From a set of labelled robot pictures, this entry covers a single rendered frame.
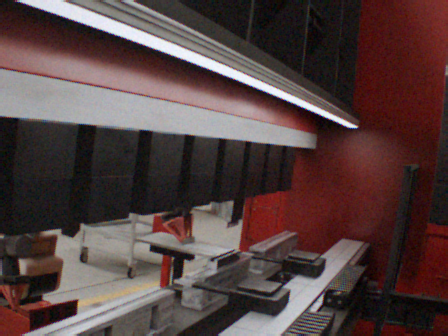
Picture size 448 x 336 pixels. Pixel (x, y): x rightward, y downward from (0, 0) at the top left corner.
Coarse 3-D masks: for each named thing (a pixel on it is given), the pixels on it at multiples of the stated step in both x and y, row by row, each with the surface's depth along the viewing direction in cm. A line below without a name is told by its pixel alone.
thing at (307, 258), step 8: (248, 256) 170; (256, 256) 170; (264, 256) 171; (288, 256) 163; (296, 256) 162; (304, 256) 162; (312, 256) 164; (288, 264) 161; (296, 264) 160; (304, 264) 160; (312, 264) 159; (320, 264) 160; (296, 272) 160; (304, 272) 160; (312, 272) 159; (320, 272) 163
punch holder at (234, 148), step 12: (228, 144) 148; (240, 144) 157; (228, 156) 150; (240, 156) 158; (216, 168) 148; (228, 168) 151; (240, 168) 160; (216, 180) 148; (228, 180) 152; (216, 192) 148; (228, 192) 153
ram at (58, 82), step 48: (0, 48) 66; (48, 48) 75; (96, 48) 87; (0, 96) 68; (48, 96) 77; (96, 96) 89; (144, 96) 104; (192, 96) 124; (240, 96) 152; (288, 144) 204
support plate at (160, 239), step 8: (160, 232) 190; (136, 240) 174; (144, 240) 173; (152, 240) 175; (160, 240) 177; (168, 240) 179; (176, 240) 181; (168, 248) 170; (176, 248) 170; (184, 248) 170; (192, 248) 171; (224, 248) 179; (232, 248) 181; (208, 256) 166
